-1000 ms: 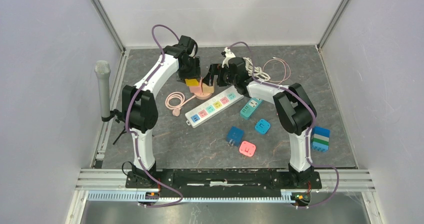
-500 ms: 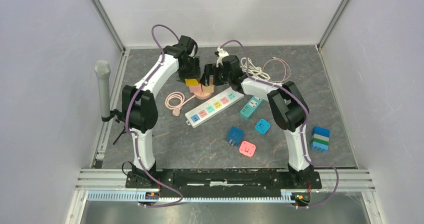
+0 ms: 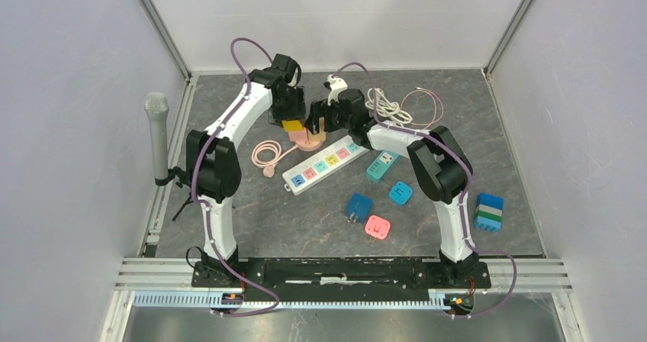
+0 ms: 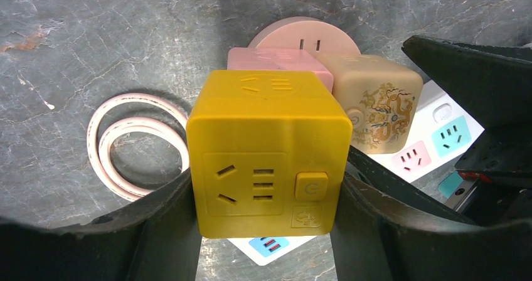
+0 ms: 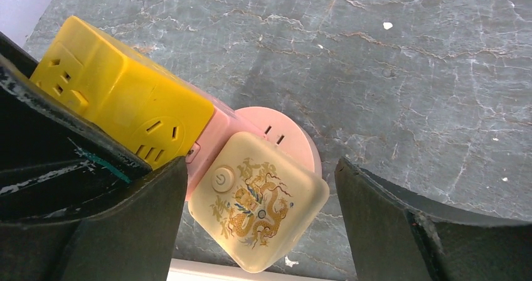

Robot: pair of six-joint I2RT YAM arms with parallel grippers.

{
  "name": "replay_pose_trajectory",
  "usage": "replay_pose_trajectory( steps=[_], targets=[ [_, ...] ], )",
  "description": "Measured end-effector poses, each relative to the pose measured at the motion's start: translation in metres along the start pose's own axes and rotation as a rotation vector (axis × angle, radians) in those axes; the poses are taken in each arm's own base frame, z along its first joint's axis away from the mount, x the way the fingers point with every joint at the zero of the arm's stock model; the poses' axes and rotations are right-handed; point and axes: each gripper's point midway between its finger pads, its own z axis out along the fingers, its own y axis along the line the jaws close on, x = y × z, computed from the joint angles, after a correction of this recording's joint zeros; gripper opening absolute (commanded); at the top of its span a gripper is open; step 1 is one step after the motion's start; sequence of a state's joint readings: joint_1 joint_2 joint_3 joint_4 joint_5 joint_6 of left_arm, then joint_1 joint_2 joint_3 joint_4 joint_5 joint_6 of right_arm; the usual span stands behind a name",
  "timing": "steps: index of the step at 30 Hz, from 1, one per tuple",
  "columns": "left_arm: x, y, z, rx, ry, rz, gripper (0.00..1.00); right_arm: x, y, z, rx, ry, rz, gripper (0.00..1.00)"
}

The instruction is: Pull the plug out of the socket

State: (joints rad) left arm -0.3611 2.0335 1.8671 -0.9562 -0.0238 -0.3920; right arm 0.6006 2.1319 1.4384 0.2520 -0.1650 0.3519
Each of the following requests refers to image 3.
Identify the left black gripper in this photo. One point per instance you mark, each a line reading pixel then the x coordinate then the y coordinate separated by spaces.
pixel 298 112

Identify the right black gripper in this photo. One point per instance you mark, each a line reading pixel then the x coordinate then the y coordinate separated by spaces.
pixel 320 110

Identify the yellow cube adapter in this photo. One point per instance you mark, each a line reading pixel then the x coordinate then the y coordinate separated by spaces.
pixel 292 125

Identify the dark blue cube adapter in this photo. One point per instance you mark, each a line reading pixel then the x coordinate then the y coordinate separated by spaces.
pixel 358 208

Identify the light blue plug adapter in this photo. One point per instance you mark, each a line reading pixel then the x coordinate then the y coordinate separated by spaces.
pixel 400 193

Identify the red-pink cube adapter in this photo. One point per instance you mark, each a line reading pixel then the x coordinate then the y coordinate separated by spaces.
pixel 377 227

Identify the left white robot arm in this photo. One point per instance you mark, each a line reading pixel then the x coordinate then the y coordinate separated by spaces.
pixel 212 159

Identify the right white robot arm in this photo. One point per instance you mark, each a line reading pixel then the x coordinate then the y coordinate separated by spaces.
pixel 441 168

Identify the pink round socket base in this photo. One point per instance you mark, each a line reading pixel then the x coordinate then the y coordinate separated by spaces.
pixel 308 146

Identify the beige cube adapter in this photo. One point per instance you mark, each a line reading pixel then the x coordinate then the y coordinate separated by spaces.
pixel 316 138

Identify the pink cube adapter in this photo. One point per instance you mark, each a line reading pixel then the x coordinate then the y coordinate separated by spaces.
pixel 299 137

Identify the white multicolour power strip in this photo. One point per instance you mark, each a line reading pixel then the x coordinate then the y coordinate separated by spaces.
pixel 322 164

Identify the teal power strip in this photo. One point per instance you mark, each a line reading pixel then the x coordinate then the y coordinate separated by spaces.
pixel 381 165

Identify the grey microphone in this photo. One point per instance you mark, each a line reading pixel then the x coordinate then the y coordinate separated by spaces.
pixel 157 110

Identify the blue green block stack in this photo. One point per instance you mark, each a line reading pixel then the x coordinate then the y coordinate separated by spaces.
pixel 488 212

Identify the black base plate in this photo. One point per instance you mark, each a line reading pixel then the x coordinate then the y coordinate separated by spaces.
pixel 341 279

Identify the light blue cable duct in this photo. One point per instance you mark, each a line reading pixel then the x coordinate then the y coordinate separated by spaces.
pixel 234 301

